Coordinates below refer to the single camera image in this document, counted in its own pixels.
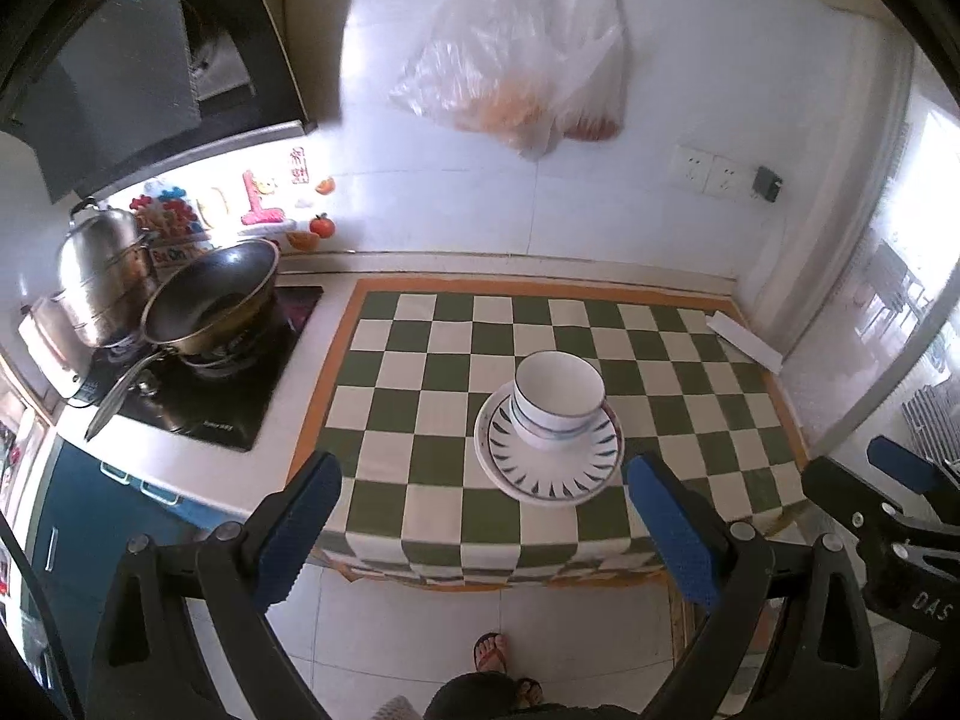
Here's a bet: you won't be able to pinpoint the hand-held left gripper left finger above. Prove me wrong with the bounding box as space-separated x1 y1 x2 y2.
86 450 346 720

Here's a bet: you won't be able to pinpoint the blue kitchen cabinet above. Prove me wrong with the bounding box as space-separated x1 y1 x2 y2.
0 420 248 720

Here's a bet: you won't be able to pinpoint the wooden table leg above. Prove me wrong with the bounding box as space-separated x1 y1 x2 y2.
664 577 710 657

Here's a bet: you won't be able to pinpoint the window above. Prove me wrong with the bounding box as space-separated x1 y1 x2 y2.
847 109 960 391

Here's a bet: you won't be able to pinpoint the banana wall sticker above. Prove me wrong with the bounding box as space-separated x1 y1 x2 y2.
196 184 230 232

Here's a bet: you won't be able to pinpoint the black range hood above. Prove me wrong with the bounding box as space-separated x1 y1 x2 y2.
0 0 312 203

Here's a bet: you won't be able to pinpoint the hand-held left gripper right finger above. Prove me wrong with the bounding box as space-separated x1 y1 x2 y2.
624 454 882 720

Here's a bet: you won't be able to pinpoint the white cardboard box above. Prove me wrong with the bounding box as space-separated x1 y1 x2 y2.
706 310 785 374

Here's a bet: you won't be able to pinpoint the black cooktop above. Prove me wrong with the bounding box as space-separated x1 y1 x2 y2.
64 283 325 455

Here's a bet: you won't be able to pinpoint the colourful flower wall stickers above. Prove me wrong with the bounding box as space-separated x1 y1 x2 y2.
129 180 196 226

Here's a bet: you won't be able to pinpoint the person's dark clothing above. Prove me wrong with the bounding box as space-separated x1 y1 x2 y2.
424 671 676 720

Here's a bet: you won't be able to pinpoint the white plate red floral print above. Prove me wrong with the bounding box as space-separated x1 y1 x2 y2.
474 384 616 509

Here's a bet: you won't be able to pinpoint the large clear plastic bag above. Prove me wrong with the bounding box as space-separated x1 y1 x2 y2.
388 0 571 160

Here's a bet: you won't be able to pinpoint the white wall socket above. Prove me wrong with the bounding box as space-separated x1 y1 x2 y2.
671 142 713 192
705 156 755 200

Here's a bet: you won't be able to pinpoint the small clear plastic bag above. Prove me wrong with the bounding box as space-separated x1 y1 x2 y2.
551 0 627 143

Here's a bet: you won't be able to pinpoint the green white checkered tablecloth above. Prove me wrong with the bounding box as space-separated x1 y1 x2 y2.
289 277 811 590

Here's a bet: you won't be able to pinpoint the steel steamer pot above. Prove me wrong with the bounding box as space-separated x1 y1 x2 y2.
56 199 162 350

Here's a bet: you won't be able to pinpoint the colourful letters wall sticker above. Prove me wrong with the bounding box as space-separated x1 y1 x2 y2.
150 240 215 267

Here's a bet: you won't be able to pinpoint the dark wok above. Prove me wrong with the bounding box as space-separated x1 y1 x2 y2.
84 238 282 443

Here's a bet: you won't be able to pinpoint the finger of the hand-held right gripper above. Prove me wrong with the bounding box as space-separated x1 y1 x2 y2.
801 456 960 642
866 435 960 500

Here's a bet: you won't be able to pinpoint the pink wall sticker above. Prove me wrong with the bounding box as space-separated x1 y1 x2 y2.
240 170 295 227

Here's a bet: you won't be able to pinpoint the white ribbed radiator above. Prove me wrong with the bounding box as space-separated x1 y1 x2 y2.
900 382 960 458

